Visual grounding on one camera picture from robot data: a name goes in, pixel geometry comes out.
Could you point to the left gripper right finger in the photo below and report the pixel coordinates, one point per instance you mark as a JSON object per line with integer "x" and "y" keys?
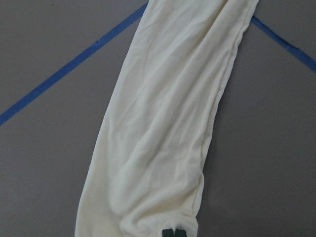
{"x": 180, "y": 233}

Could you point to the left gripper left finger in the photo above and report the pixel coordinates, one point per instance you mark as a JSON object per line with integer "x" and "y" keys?
{"x": 167, "y": 233}

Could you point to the beige long-sleeve printed shirt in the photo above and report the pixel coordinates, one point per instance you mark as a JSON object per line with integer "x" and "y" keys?
{"x": 146, "y": 171}

